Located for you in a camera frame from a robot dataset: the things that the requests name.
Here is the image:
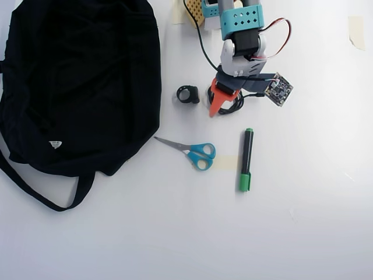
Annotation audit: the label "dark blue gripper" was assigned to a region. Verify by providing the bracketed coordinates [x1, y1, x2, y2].
[209, 65, 276, 118]

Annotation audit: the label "black braided cable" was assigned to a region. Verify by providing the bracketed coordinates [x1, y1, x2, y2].
[206, 83, 246, 116]

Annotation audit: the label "black cloth bag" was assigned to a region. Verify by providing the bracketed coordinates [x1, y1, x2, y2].
[0, 0, 163, 212]

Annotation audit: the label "beige masking tape strip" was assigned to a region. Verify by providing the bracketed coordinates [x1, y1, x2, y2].
[347, 15, 366, 51]
[171, 0, 187, 25]
[214, 155, 241, 171]

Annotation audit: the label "black marker with green cap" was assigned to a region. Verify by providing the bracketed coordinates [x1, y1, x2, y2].
[238, 127, 255, 193]

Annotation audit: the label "yellow perforated block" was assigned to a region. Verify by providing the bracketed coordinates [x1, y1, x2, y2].
[183, 0, 208, 30]

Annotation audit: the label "black bike light with strap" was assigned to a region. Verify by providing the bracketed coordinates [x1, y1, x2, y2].
[175, 83, 200, 105]

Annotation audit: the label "blue handled scissors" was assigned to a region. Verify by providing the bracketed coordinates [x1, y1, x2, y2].
[153, 136, 217, 172]

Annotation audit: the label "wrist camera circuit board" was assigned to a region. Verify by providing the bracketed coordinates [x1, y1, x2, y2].
[263, 71, 294, 108]

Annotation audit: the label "thin black camera cable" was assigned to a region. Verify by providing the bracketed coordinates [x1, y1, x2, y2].
[182, 0, 266, 99]

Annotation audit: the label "red white black servo wire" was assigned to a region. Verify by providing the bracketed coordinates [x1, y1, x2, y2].
[250, 17, 293, 62]

